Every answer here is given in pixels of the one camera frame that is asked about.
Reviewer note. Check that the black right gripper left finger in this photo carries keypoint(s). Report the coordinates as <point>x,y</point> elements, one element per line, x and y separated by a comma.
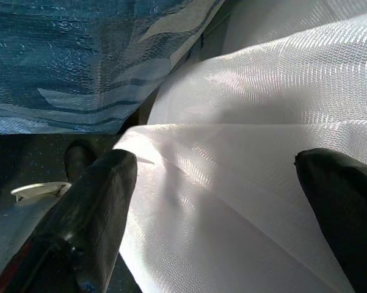
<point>88,213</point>

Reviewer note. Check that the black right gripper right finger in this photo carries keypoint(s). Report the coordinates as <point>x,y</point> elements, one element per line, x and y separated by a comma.
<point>348,207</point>

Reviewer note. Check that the white mesh cloth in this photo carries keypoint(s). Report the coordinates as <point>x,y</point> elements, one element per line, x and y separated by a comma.
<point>238,171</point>

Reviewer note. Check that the black robot foot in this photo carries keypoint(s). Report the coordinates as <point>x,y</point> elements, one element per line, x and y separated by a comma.
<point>77,158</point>

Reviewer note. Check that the silver robot leg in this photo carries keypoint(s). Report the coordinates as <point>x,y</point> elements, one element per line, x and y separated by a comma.
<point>33,190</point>

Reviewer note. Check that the blue woven laundry bag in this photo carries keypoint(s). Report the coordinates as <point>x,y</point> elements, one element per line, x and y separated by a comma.
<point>67,61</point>

